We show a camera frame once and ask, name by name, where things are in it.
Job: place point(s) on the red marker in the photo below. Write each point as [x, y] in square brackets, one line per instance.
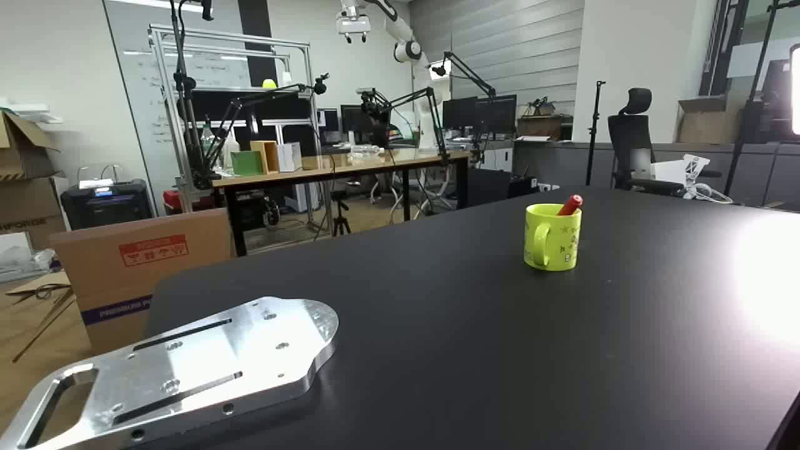
[571, 204]

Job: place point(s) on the small black tripod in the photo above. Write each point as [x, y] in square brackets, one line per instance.
[341, 213]

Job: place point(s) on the long wooden desk black legs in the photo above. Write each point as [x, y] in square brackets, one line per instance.
[333, 169]

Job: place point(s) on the black computer monitor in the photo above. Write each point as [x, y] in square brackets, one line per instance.
[478, 114]

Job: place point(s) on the yellow-green ceramic mug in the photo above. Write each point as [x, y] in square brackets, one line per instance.
[559, 243]

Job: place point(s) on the green box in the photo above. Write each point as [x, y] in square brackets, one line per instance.
[246, 163]

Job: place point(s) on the small yellow-green ball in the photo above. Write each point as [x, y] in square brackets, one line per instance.
[268, 83]

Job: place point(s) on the black stand pole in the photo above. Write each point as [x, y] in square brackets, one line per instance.
[594, 133]

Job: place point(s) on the aluminium mounting plate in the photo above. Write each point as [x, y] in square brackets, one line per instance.
[208, 359]

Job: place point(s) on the black office chair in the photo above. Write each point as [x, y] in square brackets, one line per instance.
[629, 139]

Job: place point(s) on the white robot dog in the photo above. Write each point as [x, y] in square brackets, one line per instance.
[671, 172]

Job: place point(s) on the cardboard box with red label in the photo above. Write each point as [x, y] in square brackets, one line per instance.
[126, 289]

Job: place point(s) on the stacked plain cardboard boxes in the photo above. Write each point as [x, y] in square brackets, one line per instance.
[22, 178]

